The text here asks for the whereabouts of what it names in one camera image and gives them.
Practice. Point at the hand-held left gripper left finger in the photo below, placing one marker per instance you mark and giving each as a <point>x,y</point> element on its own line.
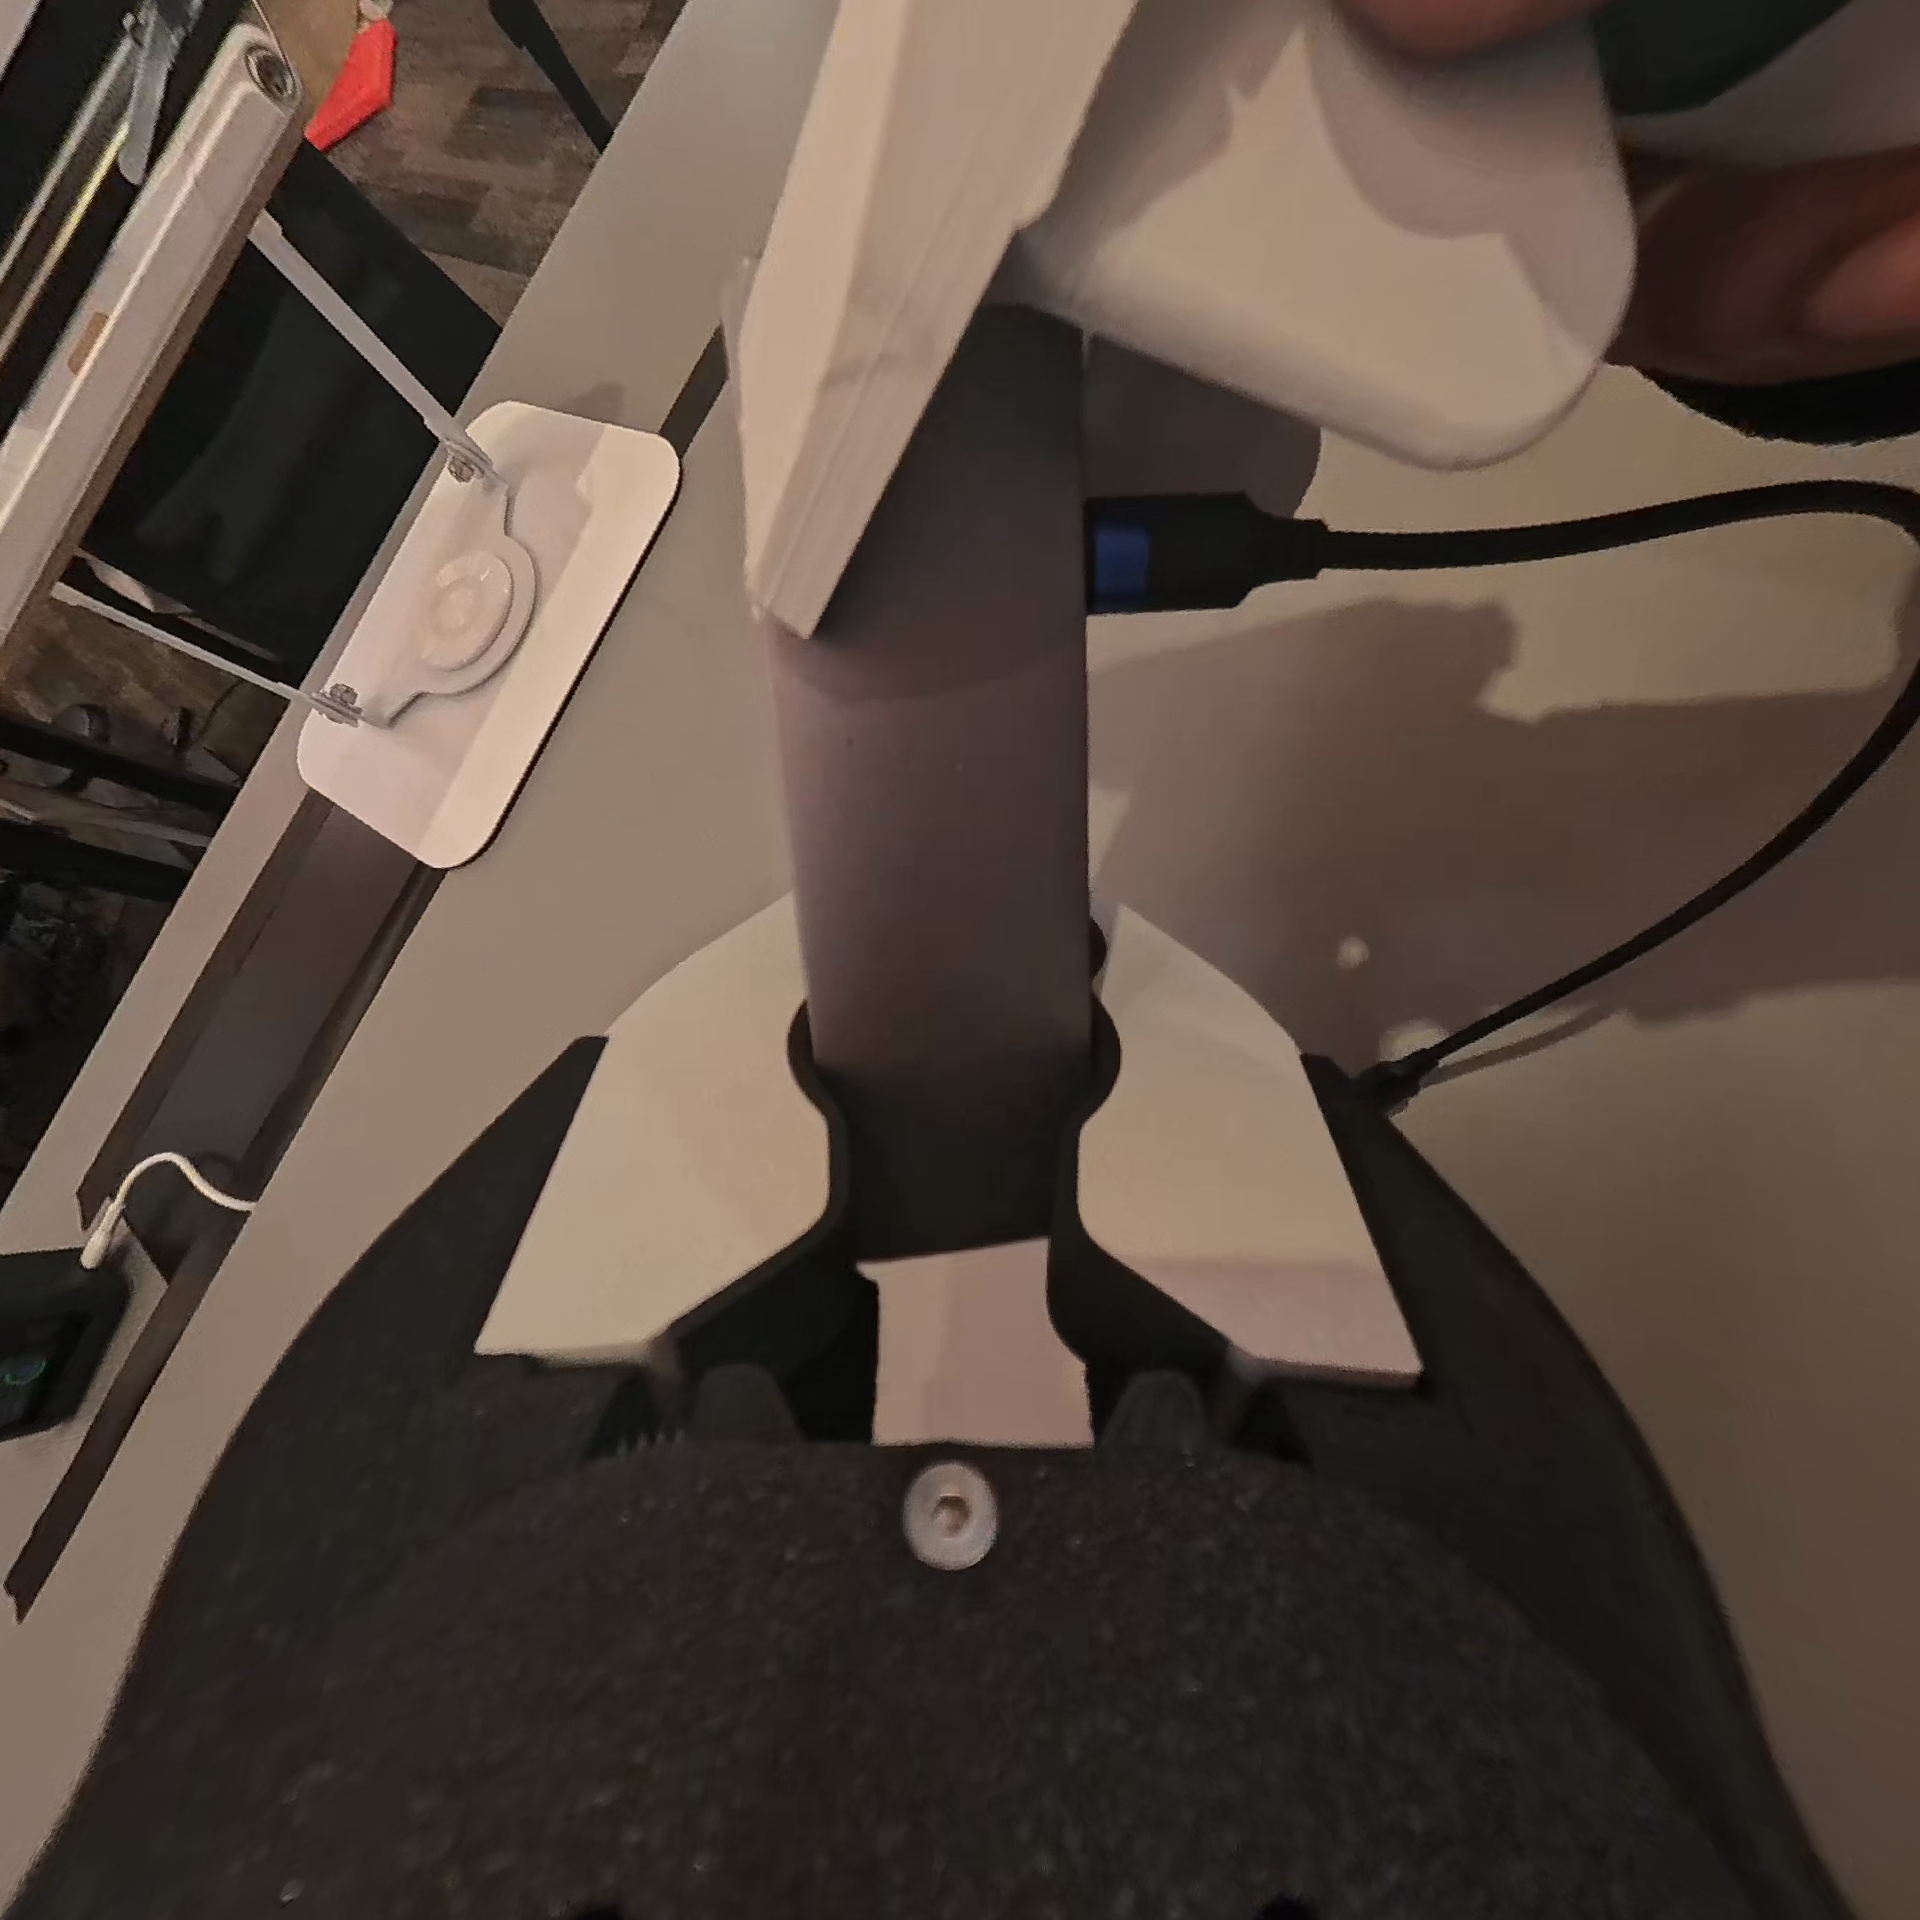
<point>675,1171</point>

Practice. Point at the silver usb hub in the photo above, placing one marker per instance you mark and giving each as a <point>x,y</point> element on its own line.
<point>931,840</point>

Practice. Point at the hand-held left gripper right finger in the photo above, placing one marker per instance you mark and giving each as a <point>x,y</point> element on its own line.
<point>1230,1185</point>

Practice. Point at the person's right hand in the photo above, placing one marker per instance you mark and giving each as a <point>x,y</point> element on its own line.
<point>1787,271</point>

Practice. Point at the red plastic object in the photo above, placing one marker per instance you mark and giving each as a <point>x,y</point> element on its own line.
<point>357,77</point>

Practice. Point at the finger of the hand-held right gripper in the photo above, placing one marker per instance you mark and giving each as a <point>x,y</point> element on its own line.
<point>886,300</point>

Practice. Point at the black charger block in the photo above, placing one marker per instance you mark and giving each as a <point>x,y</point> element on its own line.
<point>54,1342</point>

